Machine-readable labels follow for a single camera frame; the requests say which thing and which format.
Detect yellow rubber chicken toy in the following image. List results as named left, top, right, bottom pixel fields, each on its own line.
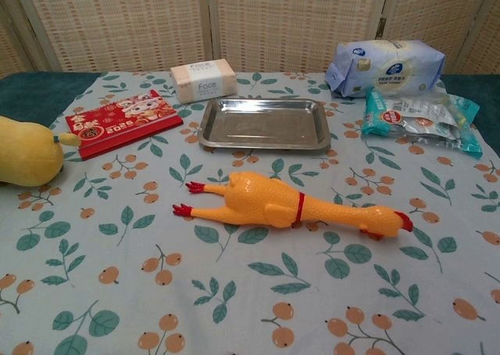
left=173, top=170, right=414, bottom=242

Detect silver metal tray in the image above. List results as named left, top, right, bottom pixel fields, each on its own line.
left=198, top=98, right=332, bottom=152

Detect peach Face tissue pack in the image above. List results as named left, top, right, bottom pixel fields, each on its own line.
left=170, top=58, right=238, bottom=105

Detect light blue tissue pack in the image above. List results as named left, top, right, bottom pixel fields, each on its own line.
left=327, top=38, right=447, bottom=99

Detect yellow plush toy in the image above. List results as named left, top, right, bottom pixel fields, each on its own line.
left=0, top=115, right=83, bottom=188

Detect teal snack bag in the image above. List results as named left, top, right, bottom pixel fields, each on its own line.
left=359, top=85, right=482, bottom=160

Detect floral leaf print tablecloth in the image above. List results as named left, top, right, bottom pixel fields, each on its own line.
left=0, top=71, right=500, bottom=355

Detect woven folding screen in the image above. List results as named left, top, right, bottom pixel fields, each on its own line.
left=0, top=0, right=500, bottom=81

